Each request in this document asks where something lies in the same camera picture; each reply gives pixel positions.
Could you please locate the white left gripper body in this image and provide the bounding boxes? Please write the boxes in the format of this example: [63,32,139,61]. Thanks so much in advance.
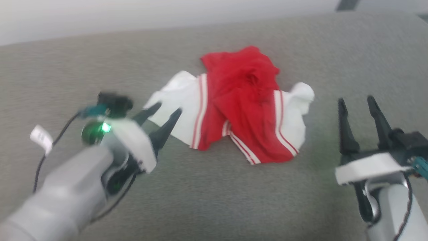
[102,118,158,195]

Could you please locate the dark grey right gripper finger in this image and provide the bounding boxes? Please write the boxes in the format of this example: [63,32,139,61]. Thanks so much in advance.
[367,96,394,150]
[337,98,360,156]

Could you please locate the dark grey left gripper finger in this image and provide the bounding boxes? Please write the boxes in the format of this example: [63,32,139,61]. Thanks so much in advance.
[148,108,183,156]
[133,102,163,126]

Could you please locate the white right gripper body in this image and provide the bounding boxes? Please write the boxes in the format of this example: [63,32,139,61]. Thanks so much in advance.
[335,151,414,223]

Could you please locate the red and white garment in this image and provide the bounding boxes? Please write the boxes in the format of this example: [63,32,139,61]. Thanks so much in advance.
[143,46,315,165]

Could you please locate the grey fabric sofa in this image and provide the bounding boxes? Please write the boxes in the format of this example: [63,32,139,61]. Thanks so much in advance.
[0,10,428,241]

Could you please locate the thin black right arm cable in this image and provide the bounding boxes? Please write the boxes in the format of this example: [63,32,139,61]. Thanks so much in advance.
[394,174,414,241]

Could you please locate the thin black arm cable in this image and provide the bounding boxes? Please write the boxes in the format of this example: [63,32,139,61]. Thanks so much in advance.
[394,174,414,241]
[32,112,82,194]

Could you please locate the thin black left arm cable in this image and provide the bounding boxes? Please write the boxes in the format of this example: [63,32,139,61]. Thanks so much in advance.
[32,112,82,194]

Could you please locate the white cable label tag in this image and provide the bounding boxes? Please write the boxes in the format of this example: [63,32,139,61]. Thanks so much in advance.
[29,125,54,156]

